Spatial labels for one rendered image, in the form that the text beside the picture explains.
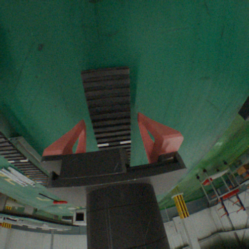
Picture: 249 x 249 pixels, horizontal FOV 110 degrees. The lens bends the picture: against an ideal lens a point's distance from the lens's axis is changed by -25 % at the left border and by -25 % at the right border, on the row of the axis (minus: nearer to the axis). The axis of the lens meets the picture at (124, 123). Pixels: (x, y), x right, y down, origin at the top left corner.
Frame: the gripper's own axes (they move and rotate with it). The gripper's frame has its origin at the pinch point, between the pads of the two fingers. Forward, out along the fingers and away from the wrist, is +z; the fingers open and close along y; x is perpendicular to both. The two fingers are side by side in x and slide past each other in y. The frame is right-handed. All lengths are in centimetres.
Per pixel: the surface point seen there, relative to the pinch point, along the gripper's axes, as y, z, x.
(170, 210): -362, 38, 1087
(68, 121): 6.8, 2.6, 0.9
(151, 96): -6.2, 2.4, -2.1
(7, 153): 19.9, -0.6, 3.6
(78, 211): 32, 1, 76
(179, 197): -252, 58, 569
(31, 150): 17.1, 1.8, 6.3
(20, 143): 17.8, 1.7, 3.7
